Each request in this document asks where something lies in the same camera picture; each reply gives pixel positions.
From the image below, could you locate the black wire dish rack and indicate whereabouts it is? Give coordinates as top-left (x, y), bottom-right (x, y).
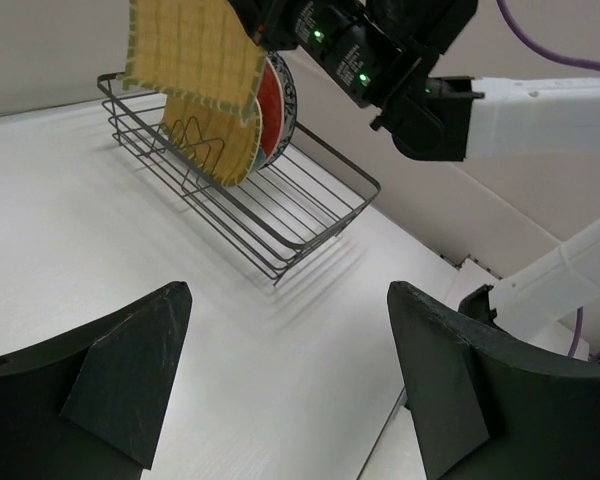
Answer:
top-left (97, 73), bottom-right (381, 282)

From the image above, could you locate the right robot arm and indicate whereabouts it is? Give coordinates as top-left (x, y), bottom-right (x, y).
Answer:
top-left (232, 1), bottom-right (600, 342)

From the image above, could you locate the curved yellow bamboo plate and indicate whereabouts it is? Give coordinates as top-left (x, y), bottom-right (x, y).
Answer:
top-left (160, 96), bottom-right (262, 187)

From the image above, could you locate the square yellow bamboo plate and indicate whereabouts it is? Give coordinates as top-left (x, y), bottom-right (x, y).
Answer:
top-left (118, 0), bottom-right (266, 124)

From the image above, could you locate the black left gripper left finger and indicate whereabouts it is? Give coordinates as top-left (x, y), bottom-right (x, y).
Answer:
top-left (0, 281), bottom-right (193, 479)

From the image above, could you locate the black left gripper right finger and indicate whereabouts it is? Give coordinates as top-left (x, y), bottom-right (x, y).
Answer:
top-left (387, 281), bottom-right (600, 479)

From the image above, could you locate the red and teal floral plate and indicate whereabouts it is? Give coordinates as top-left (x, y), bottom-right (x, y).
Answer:
top-left (255, 59), bottom-right (284, 170)

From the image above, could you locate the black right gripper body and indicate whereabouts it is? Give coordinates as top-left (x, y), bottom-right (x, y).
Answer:
top-left (227, 0), bottom-right (481, 114)

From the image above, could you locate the blue and white floral plate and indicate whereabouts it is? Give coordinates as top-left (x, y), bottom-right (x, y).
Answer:
top-left (264, 52), bottom-right (298, 168)

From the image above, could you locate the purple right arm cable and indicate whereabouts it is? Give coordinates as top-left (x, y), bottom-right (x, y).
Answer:
top-left (494, 0), bottom-right (600, 76)

